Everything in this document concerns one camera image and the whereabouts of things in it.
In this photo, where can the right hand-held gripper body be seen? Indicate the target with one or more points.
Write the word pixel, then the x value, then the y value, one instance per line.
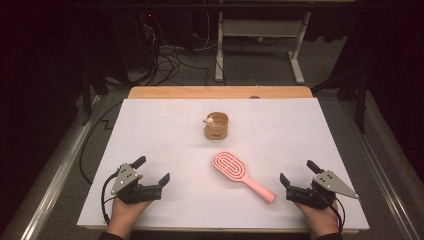
pixel 308 196

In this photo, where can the white metal desk frame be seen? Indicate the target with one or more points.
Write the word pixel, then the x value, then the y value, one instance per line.
pixel 263 28

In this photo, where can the aluminium floor rail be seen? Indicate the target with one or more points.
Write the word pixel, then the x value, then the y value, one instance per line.
pixel 56 180
pixel 383 180

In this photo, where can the person's left hand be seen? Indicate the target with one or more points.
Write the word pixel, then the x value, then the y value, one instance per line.
pixel 126 215

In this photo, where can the pink hairbrush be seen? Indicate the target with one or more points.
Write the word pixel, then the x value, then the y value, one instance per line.
pixel 230 165

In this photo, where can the person's right hand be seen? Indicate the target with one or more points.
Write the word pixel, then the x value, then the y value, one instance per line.
pixel 320 220

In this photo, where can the wooden table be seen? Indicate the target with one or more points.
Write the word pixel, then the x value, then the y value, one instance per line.
pixel 216 92

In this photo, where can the black metal stand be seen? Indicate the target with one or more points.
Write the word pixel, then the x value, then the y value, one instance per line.
pixel 360 103
pixel 87 96

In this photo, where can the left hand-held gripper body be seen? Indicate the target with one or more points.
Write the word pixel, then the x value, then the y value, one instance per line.
pixel 140 194

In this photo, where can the white table cover sheet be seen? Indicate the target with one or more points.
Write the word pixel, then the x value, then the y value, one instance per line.
pixel 186 150

